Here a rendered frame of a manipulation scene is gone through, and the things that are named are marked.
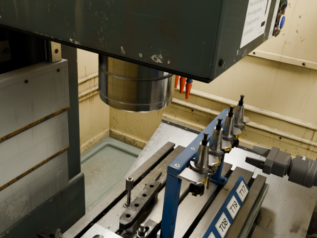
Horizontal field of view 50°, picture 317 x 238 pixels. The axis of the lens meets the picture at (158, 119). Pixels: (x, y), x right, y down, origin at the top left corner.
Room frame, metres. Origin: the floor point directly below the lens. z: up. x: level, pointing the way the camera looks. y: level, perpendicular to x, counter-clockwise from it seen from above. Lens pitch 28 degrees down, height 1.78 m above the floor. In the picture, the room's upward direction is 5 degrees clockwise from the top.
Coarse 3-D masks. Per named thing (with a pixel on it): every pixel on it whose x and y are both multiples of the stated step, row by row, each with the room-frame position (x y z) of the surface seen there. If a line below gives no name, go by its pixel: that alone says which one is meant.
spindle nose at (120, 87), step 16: (112, 64) 0.60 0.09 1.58; (128, 64) 0.59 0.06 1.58; (112, 80) 0.60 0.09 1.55; (128, 80) 0.58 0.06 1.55; (144, 80) 0.59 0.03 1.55; (160, 80) 0.60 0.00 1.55; (112, 96) 0.60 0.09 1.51; (128, 96) 0.58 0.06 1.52; (144, 96) 0.59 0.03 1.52; (160, 96) 0.60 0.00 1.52
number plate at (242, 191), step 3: (240, 183) 1.10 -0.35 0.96; (243, 183) 1.11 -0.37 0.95; (240, 186) 1.08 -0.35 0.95; (243, 186) 1.10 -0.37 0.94; (237, 189) 1.06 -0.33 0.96; (240, 189) 1.07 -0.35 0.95; (243, 189) 1.08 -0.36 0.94; (246, 189) 1.10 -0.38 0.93; (237, 192) 1.05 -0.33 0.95; (240, 192) 1.06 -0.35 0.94; (243, 192) 1.07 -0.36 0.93; (246, 192) 1.09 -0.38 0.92; (240, 195) 1.04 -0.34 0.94; (243, 195) 1.06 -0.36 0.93; (240, 198) 1.04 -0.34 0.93; (243, 198) 1.05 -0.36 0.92
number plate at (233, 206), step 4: (232, 200) 0.99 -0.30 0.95; (236, 200) 1.01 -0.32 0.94; (228, 204) 0.96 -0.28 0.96; (232, 204) 0.98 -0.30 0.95; (236, 204) 1.00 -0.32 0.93; (228, 208) 0.95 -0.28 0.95; (232, 208) 0.97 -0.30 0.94; (236, 208) 0.98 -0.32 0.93; (232, 212) 0.95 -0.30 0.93; (236, 212) 0.97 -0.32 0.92; (232, 216) 0.94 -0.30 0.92
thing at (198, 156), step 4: (200, 144) 0.81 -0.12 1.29; (208, 144) 0.81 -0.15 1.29; (200, 148) 0.81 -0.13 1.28; (204, 148) 0.80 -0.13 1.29; (208, 148) 0.81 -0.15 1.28; (200, 152) 0.80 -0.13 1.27; (204, 152) 0.80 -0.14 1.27; (208, 152) 0.81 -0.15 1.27; (196, 156) 0.81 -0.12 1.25; (200, 156) 0.80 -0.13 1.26; (204, 156) 0.80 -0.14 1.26; (208, 156) 0.81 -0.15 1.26; (196, 160) 0.81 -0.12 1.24; (200, 160) 0.80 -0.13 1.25; (204, 160) 0.80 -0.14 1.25; (208, 160) 0.81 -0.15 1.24; (196, 164) 0.80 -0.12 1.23; (200, 164) 0.80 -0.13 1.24; (204, 164) 0.80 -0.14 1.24; (208, 164) 0.81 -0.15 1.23
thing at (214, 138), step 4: (216, 132) 0.90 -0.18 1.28; (220, 132) 0.90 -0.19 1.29; (212, 136) 0.91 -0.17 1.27; (216, 136) 0.90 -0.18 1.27; (220, 136) 0.90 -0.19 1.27; (212, 140) 0.90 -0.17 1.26; (216, 140) 0.90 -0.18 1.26; (220, 140) 0.90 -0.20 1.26; (212, 144) 0.90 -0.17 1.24; (216, 144) 0.90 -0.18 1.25; (220, 144) 0.90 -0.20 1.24; (212, 148) 0.90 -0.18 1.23; (216, 148) 0.89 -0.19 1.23; (220, 148) 0.90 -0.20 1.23
